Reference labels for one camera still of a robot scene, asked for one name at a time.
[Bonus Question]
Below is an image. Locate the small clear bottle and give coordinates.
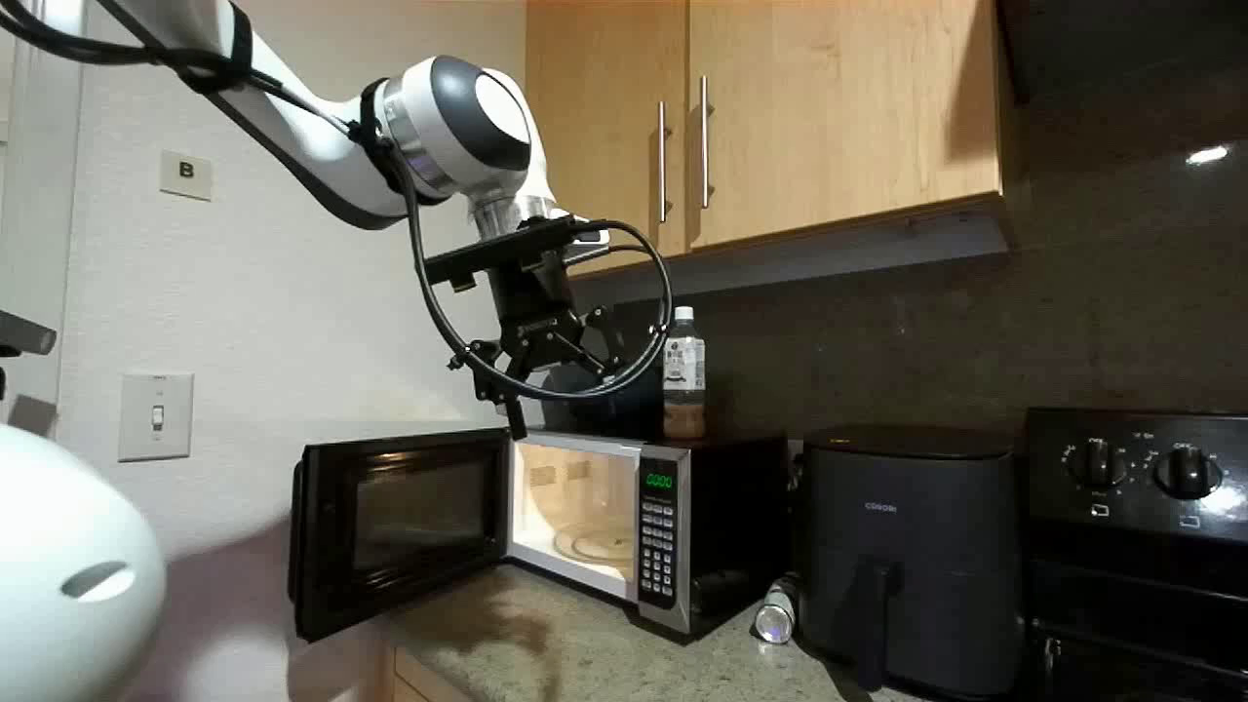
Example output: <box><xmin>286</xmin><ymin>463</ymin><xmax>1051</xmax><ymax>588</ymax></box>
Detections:
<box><xmin>752</xmin><ymin>588</ymin><xmax>794</xmax><ymax>649</ymax></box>

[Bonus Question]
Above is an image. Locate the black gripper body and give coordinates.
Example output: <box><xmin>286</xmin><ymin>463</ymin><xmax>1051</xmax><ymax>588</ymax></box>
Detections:
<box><xmin>491</xmin><ymin>263</ymin><xmax>605</xmax><ymax>381</ymax></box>

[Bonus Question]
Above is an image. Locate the black silver microwave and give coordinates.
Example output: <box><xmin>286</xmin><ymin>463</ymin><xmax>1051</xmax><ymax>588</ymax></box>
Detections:
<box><xmin>507</xmin><ymin>434</ymin><xmax>787</xmax><ymax>641</ymax></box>

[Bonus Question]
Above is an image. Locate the white light switch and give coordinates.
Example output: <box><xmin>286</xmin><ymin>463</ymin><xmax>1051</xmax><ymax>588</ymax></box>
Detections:
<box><xmin>118</xmin><ymin>373</ymin><xmax>196</xmax><ymax>463</ymax></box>

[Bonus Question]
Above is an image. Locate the plastic drink bottle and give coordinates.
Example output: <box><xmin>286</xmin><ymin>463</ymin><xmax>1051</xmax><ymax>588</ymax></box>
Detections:
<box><xmin>661</xmin><ymin>304</ymin><xmax>706</xmax><ymax>439</ymax></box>

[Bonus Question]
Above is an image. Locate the white rounded camera housing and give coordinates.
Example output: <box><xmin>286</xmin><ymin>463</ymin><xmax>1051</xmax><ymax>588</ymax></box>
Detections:
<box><xmin>0</xmin><ymin>426</ymin><xmax>163</xmax><ymax>702</ymax></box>

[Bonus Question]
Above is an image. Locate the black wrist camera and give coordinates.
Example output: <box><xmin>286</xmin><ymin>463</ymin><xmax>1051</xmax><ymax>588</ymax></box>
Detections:
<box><xmin>425</xmin><ymin>220</ymin><xmax>589</xmax><ymax>289</ymax></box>

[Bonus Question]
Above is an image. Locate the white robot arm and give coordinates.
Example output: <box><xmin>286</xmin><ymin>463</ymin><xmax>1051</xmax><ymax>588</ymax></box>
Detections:
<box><xmin>100</xmin><ymin>0</ymin><xmax>611</xmax><ymax>436</ymax></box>

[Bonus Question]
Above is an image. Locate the glass microwave turntable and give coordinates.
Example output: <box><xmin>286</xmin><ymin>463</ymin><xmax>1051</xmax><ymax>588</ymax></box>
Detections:
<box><xmin>555</xmin><ymin>527</ymin><xmax>634</xmax><ymax>564</ymax></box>

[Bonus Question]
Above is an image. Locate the white wall outlet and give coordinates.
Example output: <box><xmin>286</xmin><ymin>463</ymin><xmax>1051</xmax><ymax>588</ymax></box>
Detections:
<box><xmin>161</xmin><ymin>152</ymin><xmax>214</xmax><ymax>204</ymax></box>

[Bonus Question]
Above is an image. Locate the wooden upper cabinet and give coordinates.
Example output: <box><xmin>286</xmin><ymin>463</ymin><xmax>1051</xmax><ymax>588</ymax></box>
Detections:
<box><xmin>526</xmin><ymin>0</ymin><xmax>1005</xmax><ymax>263</ymax></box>

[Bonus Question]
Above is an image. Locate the black electric stove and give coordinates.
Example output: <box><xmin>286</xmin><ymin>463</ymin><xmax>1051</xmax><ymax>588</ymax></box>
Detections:
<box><xmin>1023</xmin><ymin>406</ymin><xmax>1248</xmax><ymax>702</ymax></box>

